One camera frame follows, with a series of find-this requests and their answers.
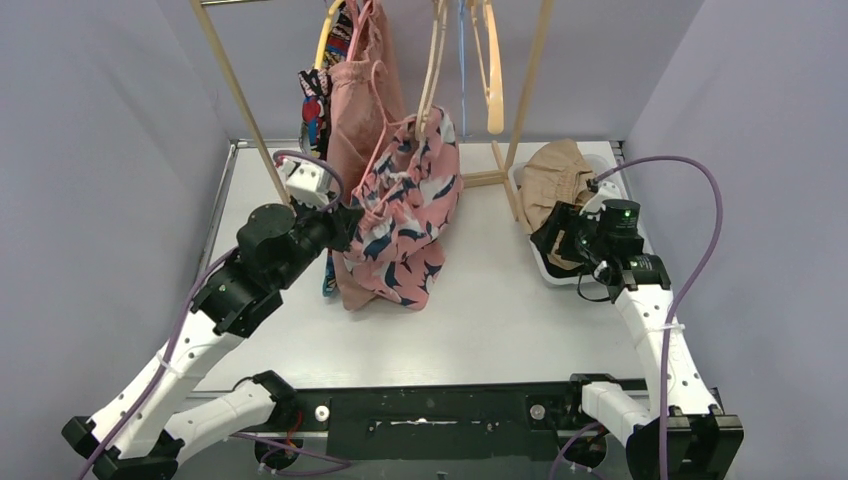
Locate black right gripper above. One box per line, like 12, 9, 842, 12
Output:
532, 201, 612, 263

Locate beige shorts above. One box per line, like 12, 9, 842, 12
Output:
518, 139, 595, 272

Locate pink shark print shorts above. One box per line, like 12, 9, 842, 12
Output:
333, 106, 464, 311

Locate white plastic basket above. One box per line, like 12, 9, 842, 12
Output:
507, 153, 630, 288

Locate pink wire hanger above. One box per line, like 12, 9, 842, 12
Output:
357, 59, 392, 200

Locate blue hanger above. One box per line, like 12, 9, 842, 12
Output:
456, 0, 468, 140

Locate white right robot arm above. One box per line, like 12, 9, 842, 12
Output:
531, 199, 744, 479

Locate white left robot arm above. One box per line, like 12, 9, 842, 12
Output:
62, 204, 364, 479

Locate comic print shorts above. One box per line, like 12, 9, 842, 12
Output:
296, 0, 356, 298

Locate yellow hanger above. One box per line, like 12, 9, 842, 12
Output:
313, 0, 345, 69

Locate wooden clothes rack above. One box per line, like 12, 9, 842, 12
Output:
186, 0, 556, 223

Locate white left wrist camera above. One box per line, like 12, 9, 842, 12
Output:
276, 156, 332, 208

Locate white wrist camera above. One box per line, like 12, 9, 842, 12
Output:
276, 156, 332, 208
580, 179, 626, 215

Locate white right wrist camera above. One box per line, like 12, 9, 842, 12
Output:
580, 179, 626, 215

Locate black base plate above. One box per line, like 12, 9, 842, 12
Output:
250, 381, 590, 461

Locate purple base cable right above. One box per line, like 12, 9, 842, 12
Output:
548, 423, 604, 480

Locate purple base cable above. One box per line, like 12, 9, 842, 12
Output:
548, 423, 604, 480
231, 433, 352, 478

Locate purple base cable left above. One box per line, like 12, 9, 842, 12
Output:
231, 433, 352, 478

